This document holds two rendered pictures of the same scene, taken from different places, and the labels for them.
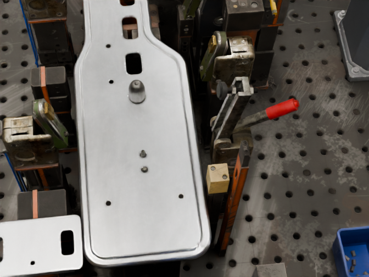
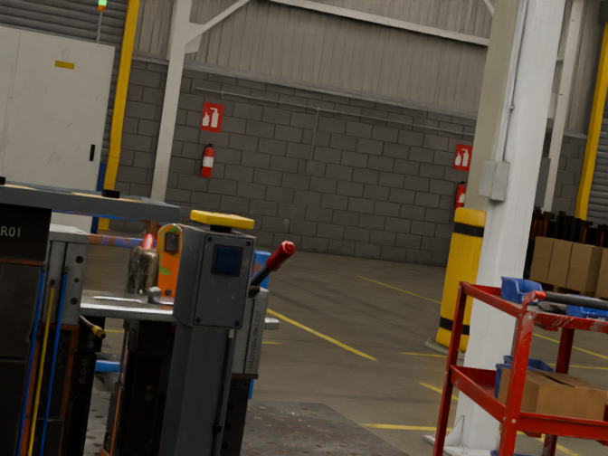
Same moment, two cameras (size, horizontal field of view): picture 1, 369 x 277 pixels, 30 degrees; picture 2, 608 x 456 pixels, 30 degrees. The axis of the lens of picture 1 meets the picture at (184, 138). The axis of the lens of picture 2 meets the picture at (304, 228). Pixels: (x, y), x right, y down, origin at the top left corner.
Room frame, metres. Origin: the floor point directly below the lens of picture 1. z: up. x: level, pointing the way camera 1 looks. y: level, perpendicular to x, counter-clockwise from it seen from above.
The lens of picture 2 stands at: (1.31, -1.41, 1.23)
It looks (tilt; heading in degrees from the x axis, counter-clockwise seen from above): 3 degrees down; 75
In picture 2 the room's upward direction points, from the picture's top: 8 degrees clockwise
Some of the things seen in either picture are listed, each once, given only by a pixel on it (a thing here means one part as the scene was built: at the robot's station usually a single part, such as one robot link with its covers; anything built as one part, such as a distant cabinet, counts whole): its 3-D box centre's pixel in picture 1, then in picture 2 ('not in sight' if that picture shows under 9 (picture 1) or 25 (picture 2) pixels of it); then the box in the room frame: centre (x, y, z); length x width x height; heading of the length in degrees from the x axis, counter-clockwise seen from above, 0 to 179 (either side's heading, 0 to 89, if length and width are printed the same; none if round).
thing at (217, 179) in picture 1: (211, 211); not in sight; (0.50, -0.06, 0.88); 0.04 x 0.04 x 0.36; 11
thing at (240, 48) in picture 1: (226, 97); not in sight; (0.76, -0.08, 0.88); 0.11 x 0.09 x 0.37; 101
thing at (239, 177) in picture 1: (231, 207); not in sight; (0.48, -0.10, 0.95); 0.03 x 0.01 x 0.50; 11
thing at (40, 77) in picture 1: (56, 113); not in sight; (0.71, 0.28, 0.84); 0.11 x 0.08 x 0.29; 101
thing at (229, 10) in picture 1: (233, 63); not in sight; (0.83, -0.09, 0.91); 0.07 x 0.05 x 0.42; 101
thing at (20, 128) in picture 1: (40, 166); not in sight; (0.57, 0.29, 0.87); 0.12 x 0.09 x 0.35; 101
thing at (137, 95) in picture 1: (137, 92); not in sight; (0.68, 0.10, 1.02); 0.03 x 0.03 x 0.07
